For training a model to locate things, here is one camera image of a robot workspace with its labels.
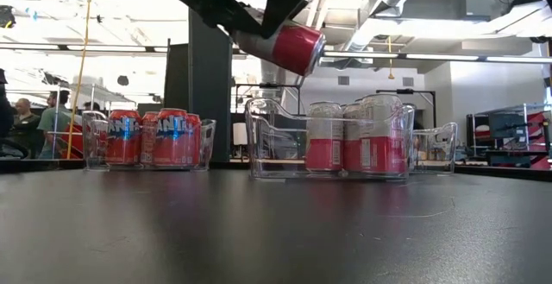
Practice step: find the yellow hanging pendant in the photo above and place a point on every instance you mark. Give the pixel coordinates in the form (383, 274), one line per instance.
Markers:
(390, 76)

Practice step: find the short black partition panel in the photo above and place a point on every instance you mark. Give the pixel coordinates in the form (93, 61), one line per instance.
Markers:
(177, 77)

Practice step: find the long ceiling light strip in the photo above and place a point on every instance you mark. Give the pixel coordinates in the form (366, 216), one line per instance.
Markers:
(362, 54)
(440, 57)
(517, 59)

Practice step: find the wooden desk top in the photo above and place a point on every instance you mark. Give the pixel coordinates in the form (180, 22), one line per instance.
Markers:
(239, 161)

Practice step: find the black round hanging object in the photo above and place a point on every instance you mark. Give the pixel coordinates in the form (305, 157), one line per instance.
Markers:
(123, 80)

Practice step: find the metal shelving rack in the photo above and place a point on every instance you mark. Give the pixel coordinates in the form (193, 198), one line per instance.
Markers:
(92, 96)
(524, 115)

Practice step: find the wall air vent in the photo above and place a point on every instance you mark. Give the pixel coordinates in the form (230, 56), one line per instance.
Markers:
(344, 80)
(408, 81)

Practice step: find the ribbed silver ventilation duct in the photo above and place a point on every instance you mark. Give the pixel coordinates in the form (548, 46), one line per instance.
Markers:
(271, 77)

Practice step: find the pink white Spindrift can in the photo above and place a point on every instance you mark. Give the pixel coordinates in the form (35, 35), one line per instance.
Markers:
(323, 154)
(353, 154)
(384, 154)
(297, 48)

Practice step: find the white cylindrical lamp shade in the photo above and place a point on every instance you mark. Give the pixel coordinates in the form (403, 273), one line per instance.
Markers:
(240, 134)

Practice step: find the black chair backrest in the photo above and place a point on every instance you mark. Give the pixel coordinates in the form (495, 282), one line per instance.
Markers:
(13, 146)

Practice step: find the black metal frame stand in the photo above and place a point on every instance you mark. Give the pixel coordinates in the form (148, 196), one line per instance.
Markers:
(276, 86)
(420, 91)

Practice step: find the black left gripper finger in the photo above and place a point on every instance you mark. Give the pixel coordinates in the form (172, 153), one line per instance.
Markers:
(241, 20)

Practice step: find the person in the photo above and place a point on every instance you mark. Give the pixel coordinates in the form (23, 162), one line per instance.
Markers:
(26, 124)
(5, 102)
(49, 124)

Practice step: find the red black striped frame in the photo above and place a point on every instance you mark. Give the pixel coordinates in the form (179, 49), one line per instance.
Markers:
(539, 146)

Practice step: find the clear plastic bin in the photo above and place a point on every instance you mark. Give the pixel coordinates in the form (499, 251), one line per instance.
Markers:
(276, 163)
(208, 146)
(440, 146)

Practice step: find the black overhead device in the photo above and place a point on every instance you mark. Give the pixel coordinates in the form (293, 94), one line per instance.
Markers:
(6, 16)

